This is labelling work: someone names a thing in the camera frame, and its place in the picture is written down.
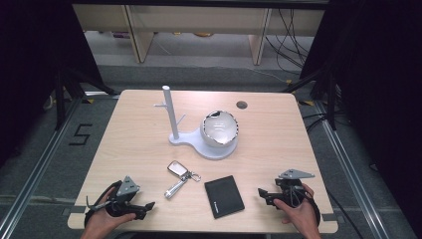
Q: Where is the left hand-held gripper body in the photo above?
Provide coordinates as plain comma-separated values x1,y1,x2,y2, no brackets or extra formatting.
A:
84,175,147,227

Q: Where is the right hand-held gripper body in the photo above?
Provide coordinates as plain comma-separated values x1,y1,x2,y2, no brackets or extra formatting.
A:
274,168,317,209

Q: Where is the person's right hand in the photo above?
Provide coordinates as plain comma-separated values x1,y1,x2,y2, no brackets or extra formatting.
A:
273,183,321,234

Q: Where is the person's left hand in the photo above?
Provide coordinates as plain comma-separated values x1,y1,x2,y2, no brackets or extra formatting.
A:
85,187,137,234

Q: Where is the black wallet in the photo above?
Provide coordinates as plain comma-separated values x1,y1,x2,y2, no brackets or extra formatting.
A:
203,174,246,220

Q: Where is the silver car key with keyring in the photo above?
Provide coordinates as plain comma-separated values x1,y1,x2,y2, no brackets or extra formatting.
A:
163,160,202,200

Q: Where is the white key stand with base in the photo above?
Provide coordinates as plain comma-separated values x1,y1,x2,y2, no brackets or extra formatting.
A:
153,85,239,161

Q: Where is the black metal stand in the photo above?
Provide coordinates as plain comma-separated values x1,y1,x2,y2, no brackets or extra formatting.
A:
282,68,340,131
53,64,117,131

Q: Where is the black curtain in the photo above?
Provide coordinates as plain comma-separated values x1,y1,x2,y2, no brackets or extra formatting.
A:
0,0,105,167
298,0,422,238

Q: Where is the light wooden desk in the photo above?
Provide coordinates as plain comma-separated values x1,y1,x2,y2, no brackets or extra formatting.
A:
72,3,326,66

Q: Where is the black floor cable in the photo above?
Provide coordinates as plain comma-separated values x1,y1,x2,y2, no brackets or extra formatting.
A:
325,188,366,239

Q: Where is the metal floor rail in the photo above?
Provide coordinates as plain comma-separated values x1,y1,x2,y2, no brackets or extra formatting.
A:
0,90,121,239
297,99,394,239

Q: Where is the white floor cable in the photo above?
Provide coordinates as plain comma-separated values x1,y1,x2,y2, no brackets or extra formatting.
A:
246,66,291,85

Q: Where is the bundle of black cables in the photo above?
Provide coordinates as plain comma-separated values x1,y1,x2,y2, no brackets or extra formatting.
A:
264,9,317,78

